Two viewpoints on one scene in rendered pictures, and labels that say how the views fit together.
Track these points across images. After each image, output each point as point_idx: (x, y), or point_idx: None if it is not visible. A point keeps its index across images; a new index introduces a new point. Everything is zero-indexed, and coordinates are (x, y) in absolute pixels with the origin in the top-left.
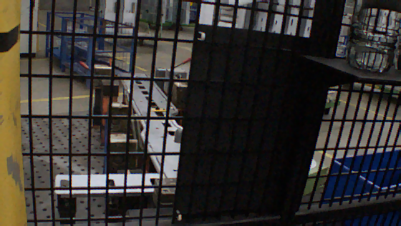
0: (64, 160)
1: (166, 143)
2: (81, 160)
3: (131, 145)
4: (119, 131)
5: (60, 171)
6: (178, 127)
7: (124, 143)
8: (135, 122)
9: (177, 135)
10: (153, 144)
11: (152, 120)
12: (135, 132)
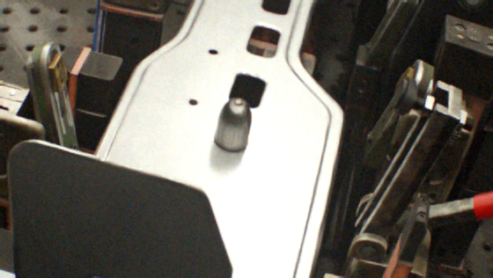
0: (35, 22)
1: (178, 139)
2: (79, 32)
3: (23, 137)
4: (137, 7)
5: (0, 59)
6: (290, 67)
7: (3, 125)
8: (37, 74)
9: (221, 124)
10: (128, 134)
11: (231, 8)
12: (38, 103)
